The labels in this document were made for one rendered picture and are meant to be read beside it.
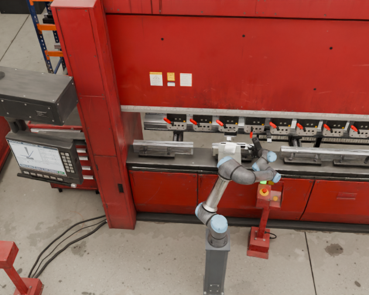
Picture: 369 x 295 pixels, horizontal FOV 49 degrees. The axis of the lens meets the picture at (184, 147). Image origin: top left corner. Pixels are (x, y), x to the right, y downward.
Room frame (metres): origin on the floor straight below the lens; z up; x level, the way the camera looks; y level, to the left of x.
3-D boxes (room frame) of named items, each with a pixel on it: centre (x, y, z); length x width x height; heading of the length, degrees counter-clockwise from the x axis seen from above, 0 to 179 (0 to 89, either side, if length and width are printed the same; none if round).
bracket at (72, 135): (2.17, 0.95, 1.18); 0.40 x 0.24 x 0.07; 85
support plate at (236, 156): (2.18, -0.36, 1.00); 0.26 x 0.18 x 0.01; 175
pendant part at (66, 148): (1.84, 0.90, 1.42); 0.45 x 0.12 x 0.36; 75
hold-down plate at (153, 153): (2.33, 0.23, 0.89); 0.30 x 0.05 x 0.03; 85
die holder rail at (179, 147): (2.38, 0.18, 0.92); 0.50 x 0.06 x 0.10; 85
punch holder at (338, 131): (2.26, -1.14, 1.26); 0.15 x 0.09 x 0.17; 85
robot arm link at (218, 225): (1.58, -0.23, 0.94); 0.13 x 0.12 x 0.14; 39
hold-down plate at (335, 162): (2.19, -1.37, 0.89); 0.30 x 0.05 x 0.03; 85
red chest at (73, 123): (2.81, 1.09, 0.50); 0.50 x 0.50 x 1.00; 85
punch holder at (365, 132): (2.25, -1.34, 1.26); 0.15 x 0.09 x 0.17; 85
